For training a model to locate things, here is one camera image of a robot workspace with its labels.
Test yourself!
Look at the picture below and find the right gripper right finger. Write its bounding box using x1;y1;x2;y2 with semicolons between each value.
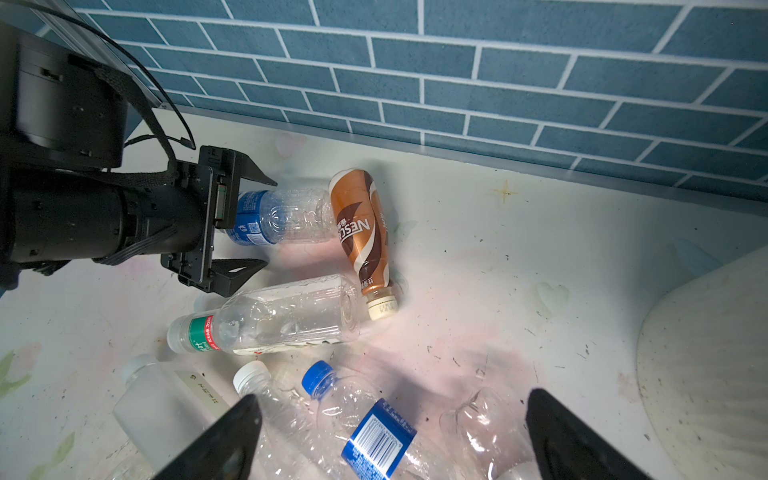
525;388;649;480

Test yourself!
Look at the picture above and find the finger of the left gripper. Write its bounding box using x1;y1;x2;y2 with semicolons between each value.
232;151;278;187
209;259;268;297

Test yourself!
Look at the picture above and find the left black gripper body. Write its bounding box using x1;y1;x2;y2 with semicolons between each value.
11;146;231;294

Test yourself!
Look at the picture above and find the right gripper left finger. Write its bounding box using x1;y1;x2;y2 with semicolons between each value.
154;394;263;480

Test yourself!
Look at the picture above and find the clear bottle blue label back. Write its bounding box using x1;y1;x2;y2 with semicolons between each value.
226;188;336;246

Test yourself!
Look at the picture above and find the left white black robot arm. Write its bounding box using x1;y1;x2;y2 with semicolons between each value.
1;24;269;297

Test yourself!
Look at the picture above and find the cream bin with pink bag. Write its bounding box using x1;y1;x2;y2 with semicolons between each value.
637;248;767;479

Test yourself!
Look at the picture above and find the clear slim bottle white cap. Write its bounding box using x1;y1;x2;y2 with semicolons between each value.
233;361;339;479

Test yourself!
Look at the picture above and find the clear square bottle white cap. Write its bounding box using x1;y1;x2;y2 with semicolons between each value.
113;354;230;473

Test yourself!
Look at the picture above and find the clear bottle red label yellow cap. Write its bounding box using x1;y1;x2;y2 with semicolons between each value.
439;387;541;479

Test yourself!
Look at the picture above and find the clear bottle green red label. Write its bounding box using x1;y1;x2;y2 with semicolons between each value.
166;274;369;356

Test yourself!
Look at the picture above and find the brown Nescafe bottle left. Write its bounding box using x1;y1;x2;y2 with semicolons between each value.
329;169;399;321

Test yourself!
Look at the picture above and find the clear bottle blue cap centre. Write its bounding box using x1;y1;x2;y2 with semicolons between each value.
302;360;456;479

